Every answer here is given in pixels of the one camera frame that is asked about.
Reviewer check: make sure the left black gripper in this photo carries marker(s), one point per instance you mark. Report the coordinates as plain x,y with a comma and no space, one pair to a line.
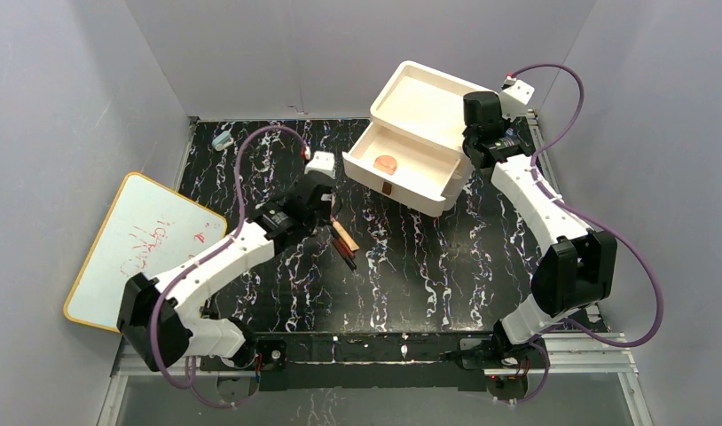
320,204

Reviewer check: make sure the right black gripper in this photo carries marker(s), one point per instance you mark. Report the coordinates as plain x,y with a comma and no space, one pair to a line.
475,149

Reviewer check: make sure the white drawer organizer box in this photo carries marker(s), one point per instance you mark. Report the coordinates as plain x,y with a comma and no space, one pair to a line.
425,104

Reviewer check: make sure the white pull-out drawer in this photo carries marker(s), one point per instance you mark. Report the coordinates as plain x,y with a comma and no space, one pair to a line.
426,176

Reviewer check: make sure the small round pink compact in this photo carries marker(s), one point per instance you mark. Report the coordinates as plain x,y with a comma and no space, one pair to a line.
386,163

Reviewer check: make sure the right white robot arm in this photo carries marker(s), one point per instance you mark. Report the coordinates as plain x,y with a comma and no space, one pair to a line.
576,268

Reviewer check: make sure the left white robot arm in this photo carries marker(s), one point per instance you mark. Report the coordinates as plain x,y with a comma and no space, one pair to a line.
161,317

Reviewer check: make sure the beige makeup tube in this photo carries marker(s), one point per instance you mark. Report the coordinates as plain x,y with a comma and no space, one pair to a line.
344,235

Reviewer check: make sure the small white blue clip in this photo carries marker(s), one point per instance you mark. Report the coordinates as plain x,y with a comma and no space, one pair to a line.
222,141

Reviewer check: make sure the yellow framed whiteboard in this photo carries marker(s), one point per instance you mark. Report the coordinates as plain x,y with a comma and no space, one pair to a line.
149,228

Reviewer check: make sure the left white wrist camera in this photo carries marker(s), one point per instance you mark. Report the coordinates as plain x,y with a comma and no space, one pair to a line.
321,162

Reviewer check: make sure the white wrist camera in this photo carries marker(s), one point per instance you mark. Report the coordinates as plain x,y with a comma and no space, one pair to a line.
514,98
321,162

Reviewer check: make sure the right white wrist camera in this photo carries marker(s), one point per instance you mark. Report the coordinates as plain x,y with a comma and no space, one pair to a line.
514,98

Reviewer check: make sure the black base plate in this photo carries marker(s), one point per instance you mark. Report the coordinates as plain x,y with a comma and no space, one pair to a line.
465,361

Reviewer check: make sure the aluminium rail frame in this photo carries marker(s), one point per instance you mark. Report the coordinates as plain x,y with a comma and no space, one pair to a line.
579,351

